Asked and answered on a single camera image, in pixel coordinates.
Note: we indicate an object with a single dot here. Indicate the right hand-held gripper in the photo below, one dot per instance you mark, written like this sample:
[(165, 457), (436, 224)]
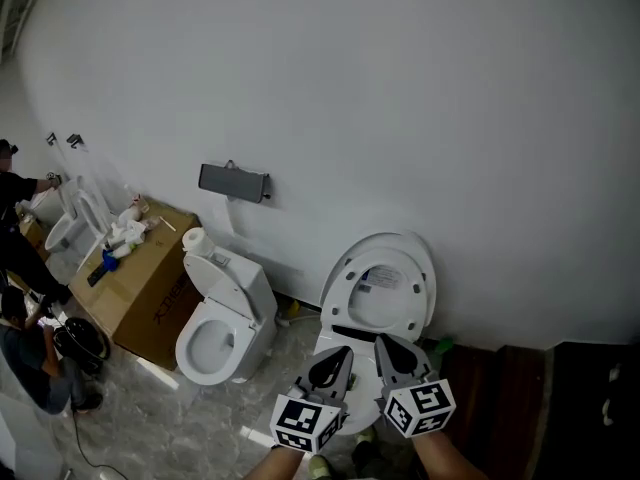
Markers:
[(422, 410)]

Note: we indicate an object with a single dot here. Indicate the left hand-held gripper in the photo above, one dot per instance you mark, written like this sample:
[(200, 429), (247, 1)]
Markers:
[(300, 420)]

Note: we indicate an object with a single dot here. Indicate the grey slatted window blind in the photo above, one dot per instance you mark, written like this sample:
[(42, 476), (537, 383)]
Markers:
[(20, 3)]

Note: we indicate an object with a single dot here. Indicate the black cabinet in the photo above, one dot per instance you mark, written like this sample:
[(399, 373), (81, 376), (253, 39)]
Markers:
[(590, 428)]

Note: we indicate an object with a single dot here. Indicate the small cardboard box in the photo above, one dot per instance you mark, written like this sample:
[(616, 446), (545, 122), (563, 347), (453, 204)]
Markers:
[(34, 235)]

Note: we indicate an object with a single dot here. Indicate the small metal wall holder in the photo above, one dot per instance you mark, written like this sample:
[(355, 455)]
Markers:
[(75, 140), (51, 139)]

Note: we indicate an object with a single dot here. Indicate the white panel board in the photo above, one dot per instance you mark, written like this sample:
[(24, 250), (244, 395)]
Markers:
[(25, 443)]

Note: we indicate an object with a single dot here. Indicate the white bottle with green cap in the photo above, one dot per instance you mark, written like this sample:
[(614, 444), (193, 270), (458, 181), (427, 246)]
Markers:
[(125, 251)]

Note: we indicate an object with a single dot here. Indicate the black round device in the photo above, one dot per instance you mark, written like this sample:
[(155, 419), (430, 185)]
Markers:
[(82, 345)]

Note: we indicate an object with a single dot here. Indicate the blue plastic object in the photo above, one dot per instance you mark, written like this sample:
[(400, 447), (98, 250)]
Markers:
[(111, 260)]

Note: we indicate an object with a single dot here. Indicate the black flat remote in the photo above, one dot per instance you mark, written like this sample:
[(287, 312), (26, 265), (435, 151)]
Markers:
[(97, 275)]

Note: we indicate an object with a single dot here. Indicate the crumpled white tissue pile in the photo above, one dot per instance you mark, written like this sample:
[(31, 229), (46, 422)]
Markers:
[(127, 232)]

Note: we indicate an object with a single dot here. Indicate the brown wooden step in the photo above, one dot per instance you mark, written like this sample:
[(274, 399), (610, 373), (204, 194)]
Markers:
[(495, 418)]

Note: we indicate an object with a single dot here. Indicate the person's right shoe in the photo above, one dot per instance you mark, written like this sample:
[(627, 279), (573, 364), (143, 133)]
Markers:
[(366, 435)]

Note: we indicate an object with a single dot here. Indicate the white bottle with red mark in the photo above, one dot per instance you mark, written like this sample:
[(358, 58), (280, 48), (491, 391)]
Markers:
[(136, 209)]

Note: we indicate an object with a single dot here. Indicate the large cardboard box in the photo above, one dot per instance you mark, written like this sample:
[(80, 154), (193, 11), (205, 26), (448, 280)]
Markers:
[(145, 308)]

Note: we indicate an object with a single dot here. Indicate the person's shoe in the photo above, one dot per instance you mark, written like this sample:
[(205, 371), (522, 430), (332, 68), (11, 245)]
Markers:
[(319, 468), (366, 435)]

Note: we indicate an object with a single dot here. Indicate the person's dark trousers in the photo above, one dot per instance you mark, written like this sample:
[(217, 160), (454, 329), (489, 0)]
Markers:
[(367, 460)]

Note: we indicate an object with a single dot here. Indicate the plain white toilet lid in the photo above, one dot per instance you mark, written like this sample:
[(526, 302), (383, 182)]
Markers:
[(207, 280)]

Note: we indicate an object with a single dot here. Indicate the thin wooden stick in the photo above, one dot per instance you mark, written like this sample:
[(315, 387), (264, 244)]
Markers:
[(167, 223)]

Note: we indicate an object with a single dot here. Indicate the white toilet lid with label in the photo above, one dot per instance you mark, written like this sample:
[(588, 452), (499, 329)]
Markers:
[(385, 279)]

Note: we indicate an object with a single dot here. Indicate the white toilet paper roll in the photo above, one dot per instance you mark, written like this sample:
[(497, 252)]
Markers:
[(196, 242)]

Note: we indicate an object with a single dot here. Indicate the small yellow object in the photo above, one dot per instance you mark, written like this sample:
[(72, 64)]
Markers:
[(294, 308)]

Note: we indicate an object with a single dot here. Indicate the white toilet with tank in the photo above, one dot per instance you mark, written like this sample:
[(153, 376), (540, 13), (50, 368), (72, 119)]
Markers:
[(250, 278)]

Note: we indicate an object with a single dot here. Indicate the person's right forearm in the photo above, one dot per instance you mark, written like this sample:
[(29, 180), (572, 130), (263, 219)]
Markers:
[(447, 460)]

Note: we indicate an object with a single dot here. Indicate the person's left forearm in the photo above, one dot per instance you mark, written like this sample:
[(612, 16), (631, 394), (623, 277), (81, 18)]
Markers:
[(277, 465)]

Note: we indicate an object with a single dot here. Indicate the green plastic bottle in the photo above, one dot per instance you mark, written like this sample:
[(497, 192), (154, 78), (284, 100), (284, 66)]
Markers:
[(444, 346)]

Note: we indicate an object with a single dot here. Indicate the grey wall-mounted paper holder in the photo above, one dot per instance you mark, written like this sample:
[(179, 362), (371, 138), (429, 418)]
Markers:
[(230, 182)]

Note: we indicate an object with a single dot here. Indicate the person's left shoe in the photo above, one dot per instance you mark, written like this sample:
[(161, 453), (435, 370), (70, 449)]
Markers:
[(319, 468)]

